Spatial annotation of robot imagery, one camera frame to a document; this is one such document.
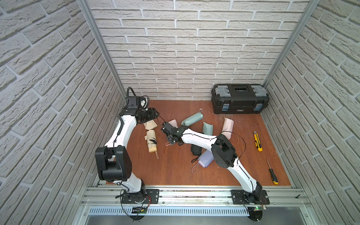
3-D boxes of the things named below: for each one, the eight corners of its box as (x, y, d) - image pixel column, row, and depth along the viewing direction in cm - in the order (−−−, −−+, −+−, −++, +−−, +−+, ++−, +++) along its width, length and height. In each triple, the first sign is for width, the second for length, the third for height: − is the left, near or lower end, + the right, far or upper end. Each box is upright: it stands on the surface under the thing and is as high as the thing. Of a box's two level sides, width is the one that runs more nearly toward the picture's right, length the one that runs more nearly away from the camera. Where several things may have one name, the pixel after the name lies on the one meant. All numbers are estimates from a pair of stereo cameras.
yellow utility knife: (257, 151, 93) (259, 150, 91) (250, 132, 103) (252, 130, 101) (262, 151, 93) (264, 150, 91) (255, 132, 103) (256, 131, 101)
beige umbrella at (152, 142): (149, 161, 88) (148, 159, 85) (144, 135, 100) (143, 132, 97) (161, 157, 90) (160, 155, 86) (155, 132, 102) (154, 129, 99)
